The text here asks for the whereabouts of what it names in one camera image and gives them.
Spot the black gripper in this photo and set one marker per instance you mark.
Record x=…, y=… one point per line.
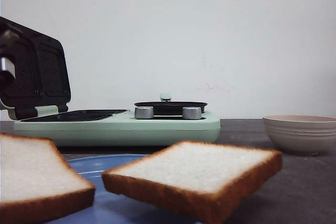
x=5, y=64

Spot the white bread slice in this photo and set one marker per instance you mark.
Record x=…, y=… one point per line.
x=37, y=183
x=204, y=181

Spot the beige ribbed bowl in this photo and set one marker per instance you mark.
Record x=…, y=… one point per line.
x=301, y=134

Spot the mint green breakfast maker base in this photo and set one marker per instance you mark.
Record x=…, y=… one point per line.
x=118, y=128

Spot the left silver control knob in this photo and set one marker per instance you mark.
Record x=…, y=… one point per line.
x=144, y=112

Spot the silver control knob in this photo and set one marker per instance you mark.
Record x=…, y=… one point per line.
x=144, y=112
x=191, y=113

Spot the small black frying pan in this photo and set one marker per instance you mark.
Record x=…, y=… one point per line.
x=167, y=107

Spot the blue plastic plate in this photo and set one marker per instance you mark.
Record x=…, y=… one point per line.
x=112, y=208

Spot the right silver control knob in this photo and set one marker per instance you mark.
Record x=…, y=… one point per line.
x=191, y=113

